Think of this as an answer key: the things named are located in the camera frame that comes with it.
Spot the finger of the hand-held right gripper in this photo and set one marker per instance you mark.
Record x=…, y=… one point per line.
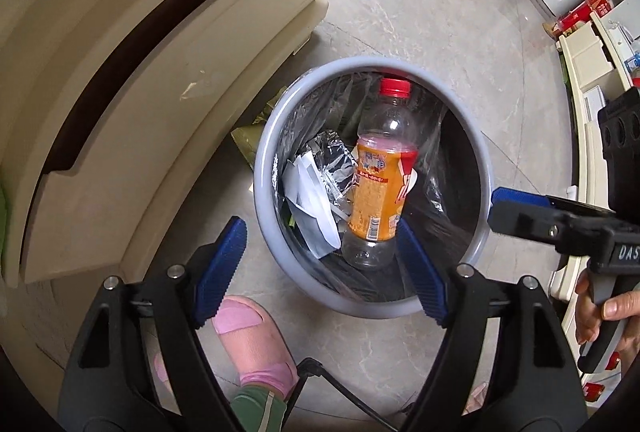
x=505, y=199
x=575, y=207

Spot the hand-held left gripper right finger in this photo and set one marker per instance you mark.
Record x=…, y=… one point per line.
x=422, y=272

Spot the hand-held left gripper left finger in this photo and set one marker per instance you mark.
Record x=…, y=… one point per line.
x=222, y=272

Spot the orange drink bottle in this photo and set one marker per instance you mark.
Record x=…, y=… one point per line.
x=375, y=197

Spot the grey round bin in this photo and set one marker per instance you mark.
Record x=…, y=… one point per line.
x=262, y=182

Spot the white paper sheet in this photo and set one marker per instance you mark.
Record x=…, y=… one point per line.
x=310, y=197

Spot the gold snack bag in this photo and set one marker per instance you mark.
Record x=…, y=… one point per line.
x=247, y=141

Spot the silver foil bag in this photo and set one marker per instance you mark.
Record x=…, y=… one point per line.
x=330, y=161

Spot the person's right hand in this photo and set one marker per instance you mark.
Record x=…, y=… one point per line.
x=620, y=307

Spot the pink slipper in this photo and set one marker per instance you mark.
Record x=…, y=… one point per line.
x=475, y=399
x=255, y=337

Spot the cream low cabinet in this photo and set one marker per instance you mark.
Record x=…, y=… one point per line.
x=585, y=61

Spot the red box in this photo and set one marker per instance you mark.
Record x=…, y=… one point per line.
x=597, y=4
x=572, y=19

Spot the cream plastic cabinet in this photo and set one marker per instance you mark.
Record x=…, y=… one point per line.
x=200, y=61

